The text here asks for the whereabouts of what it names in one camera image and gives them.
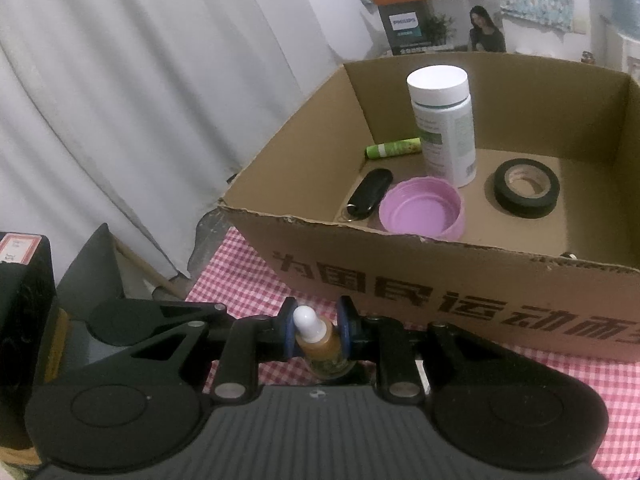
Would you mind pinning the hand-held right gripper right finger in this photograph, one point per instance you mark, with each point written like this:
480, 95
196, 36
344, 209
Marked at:
346, 331

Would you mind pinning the wooden stick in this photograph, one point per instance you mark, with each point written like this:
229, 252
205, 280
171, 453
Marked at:
150, 270

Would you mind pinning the black key fob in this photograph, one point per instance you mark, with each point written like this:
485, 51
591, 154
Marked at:
370, 192

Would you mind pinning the green lip balm tube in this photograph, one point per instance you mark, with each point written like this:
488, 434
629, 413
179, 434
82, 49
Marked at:
394, 148

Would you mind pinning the brown cardboard box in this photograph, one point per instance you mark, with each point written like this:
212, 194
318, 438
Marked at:
450, 300

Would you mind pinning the white plastic bottle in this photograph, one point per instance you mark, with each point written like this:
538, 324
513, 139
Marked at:
445, 125

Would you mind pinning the white curtain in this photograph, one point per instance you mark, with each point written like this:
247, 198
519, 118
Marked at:
150, 85

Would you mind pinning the amber dropper bottle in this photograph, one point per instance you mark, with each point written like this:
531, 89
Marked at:
320, 347

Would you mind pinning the purple plastic lid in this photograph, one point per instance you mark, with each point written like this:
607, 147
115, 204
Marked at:
420, 210

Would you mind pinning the white water dispenser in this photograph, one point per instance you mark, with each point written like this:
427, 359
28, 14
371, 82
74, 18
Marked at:
627, 55

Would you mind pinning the pink checkered cloth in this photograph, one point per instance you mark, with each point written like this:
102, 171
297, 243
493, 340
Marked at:
240, 280

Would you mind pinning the black tape roll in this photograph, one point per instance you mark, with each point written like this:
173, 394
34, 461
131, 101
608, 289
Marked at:
545, 200

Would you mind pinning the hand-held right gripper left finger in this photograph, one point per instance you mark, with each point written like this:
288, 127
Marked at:
288, 332

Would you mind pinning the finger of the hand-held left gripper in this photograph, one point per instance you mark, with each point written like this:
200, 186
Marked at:
192, 311

